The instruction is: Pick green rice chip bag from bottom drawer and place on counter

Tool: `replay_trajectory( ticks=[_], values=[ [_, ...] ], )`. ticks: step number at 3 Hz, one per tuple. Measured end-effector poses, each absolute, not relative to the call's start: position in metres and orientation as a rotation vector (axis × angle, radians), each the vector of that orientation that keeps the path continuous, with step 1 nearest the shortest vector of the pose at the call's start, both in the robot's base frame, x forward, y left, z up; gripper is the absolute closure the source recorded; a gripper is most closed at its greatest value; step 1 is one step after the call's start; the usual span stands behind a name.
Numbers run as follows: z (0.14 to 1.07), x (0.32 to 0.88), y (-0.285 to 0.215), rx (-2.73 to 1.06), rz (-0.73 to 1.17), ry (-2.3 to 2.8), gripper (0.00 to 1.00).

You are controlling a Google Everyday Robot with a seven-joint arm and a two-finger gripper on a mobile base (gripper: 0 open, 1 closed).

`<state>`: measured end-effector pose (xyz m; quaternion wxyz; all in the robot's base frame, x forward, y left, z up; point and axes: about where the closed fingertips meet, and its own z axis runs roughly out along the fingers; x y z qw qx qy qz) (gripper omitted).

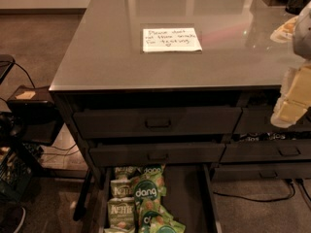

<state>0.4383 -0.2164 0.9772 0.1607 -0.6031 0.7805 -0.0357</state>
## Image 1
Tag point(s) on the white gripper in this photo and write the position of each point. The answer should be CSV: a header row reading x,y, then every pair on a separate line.
x,y
303,36

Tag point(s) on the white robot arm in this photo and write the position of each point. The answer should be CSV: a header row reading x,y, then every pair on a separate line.
x,y
302,34

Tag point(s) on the top right drawer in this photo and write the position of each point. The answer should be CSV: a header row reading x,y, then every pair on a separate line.
x,y
257,120

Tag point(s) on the middle right drawer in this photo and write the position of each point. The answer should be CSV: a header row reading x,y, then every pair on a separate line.
x,y
270,151

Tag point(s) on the dark snack bags in drawer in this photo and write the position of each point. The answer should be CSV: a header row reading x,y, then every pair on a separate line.
x,y
268,136

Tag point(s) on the bottom right drawer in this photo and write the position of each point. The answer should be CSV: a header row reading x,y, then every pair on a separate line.
x,y
263,171

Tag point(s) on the top left drawer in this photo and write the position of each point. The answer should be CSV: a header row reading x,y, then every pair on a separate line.
x,y
156,122

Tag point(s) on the dark metal drawer cabinet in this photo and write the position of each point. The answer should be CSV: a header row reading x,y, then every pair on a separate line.
x,y
105,67

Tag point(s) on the open bottom left drawer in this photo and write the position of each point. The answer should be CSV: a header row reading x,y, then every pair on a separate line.
x,y
189,197

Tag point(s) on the middle left drawer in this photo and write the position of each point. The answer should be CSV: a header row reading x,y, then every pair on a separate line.
x,y
170,153

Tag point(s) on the green dang chip bag back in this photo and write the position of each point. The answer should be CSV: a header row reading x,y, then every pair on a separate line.
x,y
152,169

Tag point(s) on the green dang chip bag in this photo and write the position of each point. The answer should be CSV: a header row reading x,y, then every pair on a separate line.
x,y
152,169
148,186
154,218

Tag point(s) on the green dang chip bag upper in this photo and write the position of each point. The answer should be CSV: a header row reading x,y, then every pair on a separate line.
x,y
148,186

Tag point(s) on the green dang chip bag front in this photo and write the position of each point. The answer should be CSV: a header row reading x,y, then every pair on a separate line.
x,y
154,218

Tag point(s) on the kettle chip bag back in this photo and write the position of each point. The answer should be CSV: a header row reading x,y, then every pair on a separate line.
x,y
124,172

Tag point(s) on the kettle chip bag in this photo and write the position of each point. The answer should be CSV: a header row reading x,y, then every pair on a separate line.
x,y
124,172
121,188
121,213

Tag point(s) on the kettle chip bag middle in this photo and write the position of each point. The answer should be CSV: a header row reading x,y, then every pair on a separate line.
x,y
121,188

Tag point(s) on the kettle chip bag front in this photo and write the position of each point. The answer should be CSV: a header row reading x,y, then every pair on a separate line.
x,y
121,213

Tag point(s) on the plate of snacks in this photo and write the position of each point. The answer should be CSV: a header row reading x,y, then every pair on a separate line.
x,y
284,33

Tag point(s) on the white handwritten paper note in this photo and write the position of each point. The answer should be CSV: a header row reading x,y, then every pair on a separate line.
x,y
170,40

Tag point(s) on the black crate with items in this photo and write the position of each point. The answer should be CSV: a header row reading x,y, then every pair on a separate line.
x,y
15,176

